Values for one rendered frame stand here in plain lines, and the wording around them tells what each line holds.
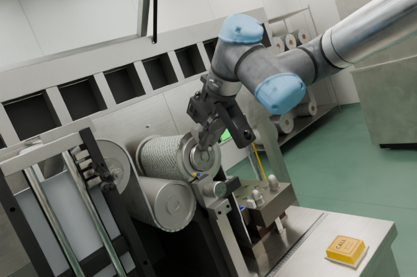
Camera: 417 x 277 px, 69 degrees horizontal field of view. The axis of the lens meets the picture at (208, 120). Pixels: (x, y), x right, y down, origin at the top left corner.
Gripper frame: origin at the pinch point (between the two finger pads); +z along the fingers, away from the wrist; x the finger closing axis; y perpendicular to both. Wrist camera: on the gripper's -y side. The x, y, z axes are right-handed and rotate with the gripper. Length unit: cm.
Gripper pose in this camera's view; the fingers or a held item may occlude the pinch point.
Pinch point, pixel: (208, 148)
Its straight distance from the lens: 79.1
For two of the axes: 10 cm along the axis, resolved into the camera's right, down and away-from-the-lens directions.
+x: -7.2, 3.8, -5.8
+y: -6.5, -6.5, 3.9
